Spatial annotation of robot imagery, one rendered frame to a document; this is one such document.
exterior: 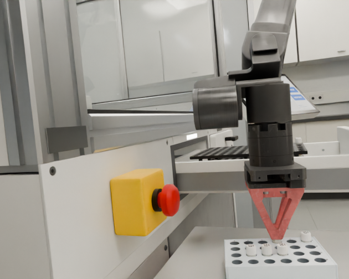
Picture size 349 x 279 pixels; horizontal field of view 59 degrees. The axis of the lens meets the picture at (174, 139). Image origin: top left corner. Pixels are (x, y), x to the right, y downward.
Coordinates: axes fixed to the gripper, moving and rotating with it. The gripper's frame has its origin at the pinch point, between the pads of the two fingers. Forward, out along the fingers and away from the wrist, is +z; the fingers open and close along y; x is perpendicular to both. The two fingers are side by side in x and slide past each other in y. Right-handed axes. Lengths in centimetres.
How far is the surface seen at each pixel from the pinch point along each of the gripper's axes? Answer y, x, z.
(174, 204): 5.9, -12.6, -5.6
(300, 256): 4.3, 2.1, 1.6
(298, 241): 0.0, 3.0, 1.5
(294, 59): -335, 83, -84
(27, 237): 16.7, -24.8, -5.7
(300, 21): -333, 91, -126
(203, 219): -37.6, -12.4, 9.7
